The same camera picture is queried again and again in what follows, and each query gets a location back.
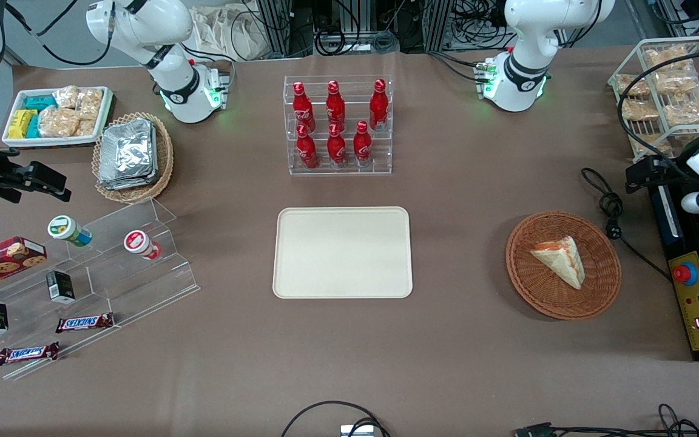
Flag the triangular sandwich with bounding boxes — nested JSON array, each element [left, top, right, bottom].
[[530, 237, 586, 291]]

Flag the red lid yogurt cup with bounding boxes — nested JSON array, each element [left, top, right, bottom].
[[123, 229, 163, 261]]

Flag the black coiled cable bundle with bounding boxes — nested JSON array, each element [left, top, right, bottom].
[[315, 24, 400, 56]]

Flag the white rectangular snack tray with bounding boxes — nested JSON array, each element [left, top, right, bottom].
[[2, 86, 114, 149]]

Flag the silver foil container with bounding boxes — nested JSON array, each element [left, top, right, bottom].
[[98, 164, 160, 191], [99, 118, 156, 175]]

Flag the black power cable with plug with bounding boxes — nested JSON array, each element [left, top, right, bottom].
[[580, 168, 673, 282]]

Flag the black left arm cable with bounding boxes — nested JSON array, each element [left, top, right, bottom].
[[616, 47, 699, 178]]

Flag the red cola bottle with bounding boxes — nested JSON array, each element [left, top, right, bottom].
[[292, 82, 316, 132], [353, 120, 373, 166], [326, 123, 348, 168], [296, 124, 320, 170], [325, 80, 346, 130], [369, 79, 389, 132]]

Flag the light wicker basket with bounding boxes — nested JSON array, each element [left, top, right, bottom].
[[92, 112, 175, 205]]

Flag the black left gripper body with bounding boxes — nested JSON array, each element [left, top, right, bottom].
[[650, 155, 690, 186]]

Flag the clear acrylic tiered stand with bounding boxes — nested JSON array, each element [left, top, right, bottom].
[[0, 197, 201, 382]]

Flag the Snickers chocolate bar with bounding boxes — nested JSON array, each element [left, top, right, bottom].
[[0, 341, 61, 367], [55, 312, 116, 334]]

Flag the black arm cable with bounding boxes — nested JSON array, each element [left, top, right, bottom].
[[616, 47, 699, 178], [5, 0, 115, 67]]

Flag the brown round wicker basket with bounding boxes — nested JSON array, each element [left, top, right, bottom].
[[505, 211, 622, 321]]

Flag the yellow snack packet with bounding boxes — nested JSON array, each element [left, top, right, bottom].
[[8, 109, 38, 140]]

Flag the beige rectangular serving tray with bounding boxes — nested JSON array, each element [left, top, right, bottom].
[[272, 206, 414, 300]]

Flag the green lid yogurt cup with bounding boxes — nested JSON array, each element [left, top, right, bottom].
[[47, 215, 93, 248]]

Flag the black looped table cable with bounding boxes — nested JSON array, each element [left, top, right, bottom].
[[280, 400, 390, 437]]

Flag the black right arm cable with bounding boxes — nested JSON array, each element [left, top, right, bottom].
[[5, 0, 115, 67]]

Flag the red emergency stop button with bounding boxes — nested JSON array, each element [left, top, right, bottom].
[[672, 263, 699, 286]]

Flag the white wire rack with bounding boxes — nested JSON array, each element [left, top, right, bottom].
[[607, 36, 699, 166]]

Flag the black cable with connector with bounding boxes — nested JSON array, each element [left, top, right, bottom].
[[513, 403, 699, 437]]

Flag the black left base cables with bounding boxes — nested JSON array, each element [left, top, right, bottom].
[[427, 51, 491, 83]]

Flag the clear acrylic bottle rack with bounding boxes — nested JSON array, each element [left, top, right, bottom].
[[283, 75, 394, 177]]

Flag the white fabric bag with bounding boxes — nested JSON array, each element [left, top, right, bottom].
[[190, 5, 272, 62]]

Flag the aluminium frame post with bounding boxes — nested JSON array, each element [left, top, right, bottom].
[[425, 0, 454, 53], [257, 0, 293, 59]]

